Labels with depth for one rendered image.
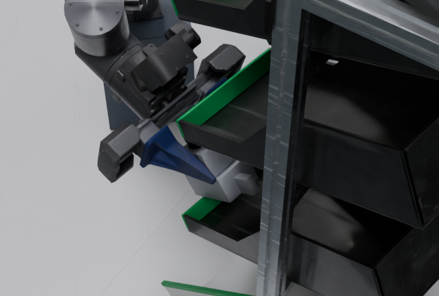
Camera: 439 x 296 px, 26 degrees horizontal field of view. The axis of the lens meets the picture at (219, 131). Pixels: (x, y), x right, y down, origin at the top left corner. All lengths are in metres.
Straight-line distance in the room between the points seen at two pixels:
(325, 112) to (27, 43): 0.91
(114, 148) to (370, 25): 0.40
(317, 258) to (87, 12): 0.31
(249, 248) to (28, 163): 0.65
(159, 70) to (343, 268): 0.25
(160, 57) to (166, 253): 0.54
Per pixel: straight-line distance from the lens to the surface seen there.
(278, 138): 0.71
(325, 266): 0.86
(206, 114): 0.91
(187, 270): 1.39
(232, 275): 1.20
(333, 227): 0.96
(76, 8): 0.92
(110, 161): 0.93
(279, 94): 0.67
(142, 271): 1.39
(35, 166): 1.52
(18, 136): 1.56
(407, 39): 0.57
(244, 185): 0.95
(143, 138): 0.94
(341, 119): 0.85
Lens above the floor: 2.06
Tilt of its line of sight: 51 degrees down
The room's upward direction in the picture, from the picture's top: straight up
